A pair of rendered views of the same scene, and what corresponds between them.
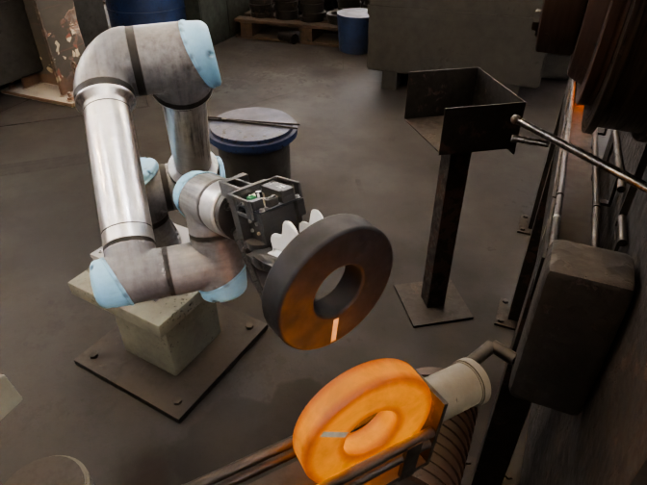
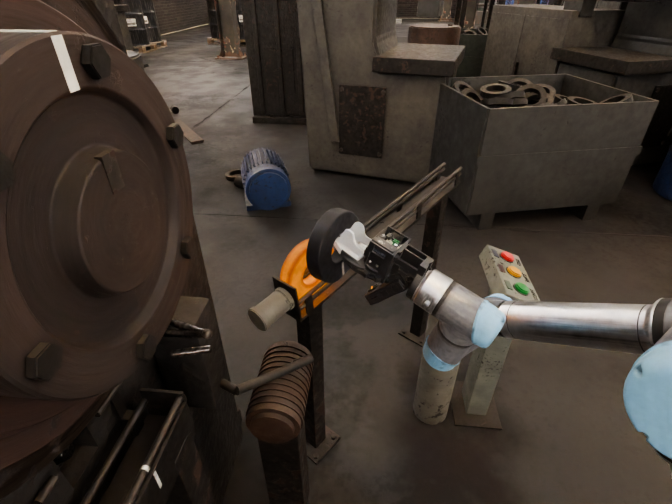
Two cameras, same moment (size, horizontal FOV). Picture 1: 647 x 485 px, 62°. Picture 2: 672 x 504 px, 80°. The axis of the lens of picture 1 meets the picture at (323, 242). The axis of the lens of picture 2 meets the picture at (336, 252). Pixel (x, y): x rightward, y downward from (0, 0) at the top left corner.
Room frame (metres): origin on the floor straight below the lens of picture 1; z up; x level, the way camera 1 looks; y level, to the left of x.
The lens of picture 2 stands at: (1.11, -0.22, 1.28)
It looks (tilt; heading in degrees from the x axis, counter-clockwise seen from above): 34 degrees down; 162
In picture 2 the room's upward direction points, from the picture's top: straight up
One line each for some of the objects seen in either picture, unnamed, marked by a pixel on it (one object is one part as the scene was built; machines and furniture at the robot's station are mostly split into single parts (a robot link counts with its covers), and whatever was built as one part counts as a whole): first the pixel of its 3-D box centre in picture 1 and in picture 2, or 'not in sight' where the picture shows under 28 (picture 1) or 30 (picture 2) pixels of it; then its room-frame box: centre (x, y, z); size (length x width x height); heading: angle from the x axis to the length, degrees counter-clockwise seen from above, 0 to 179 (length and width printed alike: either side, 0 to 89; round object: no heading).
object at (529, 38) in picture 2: not in sight; (534, 73); (-2.30, 2.91, 0.55); 1.10 x 0.53 x 1.10; 176
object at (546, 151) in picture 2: not in sight; (519, 144); (-1.00, 1.75, 0.39); 1.03 x 0.83 x 0.77; 81
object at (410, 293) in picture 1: (444, 206); not in sight; (1.33, -0.36, 0.36); 0.26 x 0.20 x 0.72; 11
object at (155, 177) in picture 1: (141, 190); not in sight; (1.12, 0.44, 0.54); 0.13 x 0.12 x 0.14; 108
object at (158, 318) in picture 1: (158, 273); not in sight; (1.12, 0.45, 0.28); 0.32 x 0.32 x 0.04; 60
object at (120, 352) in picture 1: (168, 314); not in sight; (1.12, 0.45, 0.13); 0.40 x 0.40 x 0.26; 60
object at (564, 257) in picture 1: (568, 331); (188, 354); (0.51, -0.33, 0.68); 0.11 x 0.08 x 0.24; 66
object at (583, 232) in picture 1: (567, 254); (141, 472); (0.71, -0.41, 0.66); 0.19 x 0.07 x 0.01; 156
